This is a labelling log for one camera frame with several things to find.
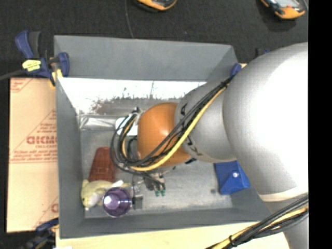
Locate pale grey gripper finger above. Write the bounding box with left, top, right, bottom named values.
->
left=131, top=181, right=144, bottom=195
left=133, top=194, right=144, bottom=210

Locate purple translucent cup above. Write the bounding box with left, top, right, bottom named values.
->
left=102, top=187, right=133, bottom=218

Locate red-brown translucent cup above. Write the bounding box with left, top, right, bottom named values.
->
left=88, top=146, right=117, bottom=183

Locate pale yellow toy animal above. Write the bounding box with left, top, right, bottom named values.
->
left=80, top=179, right=131, bottom=209

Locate white rounded object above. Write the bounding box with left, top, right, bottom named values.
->
left=115, top=116, right=140, bottom=137

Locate blue wedge block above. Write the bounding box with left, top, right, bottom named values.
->
left=214, top=160, right=251, bottom=196

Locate grey metal bin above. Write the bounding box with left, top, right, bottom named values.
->
left=53, top=35, right=272, bottom=239

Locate brown cardboard board, red print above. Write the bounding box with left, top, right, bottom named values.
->
left=5, top=77, right=60, bottom=233

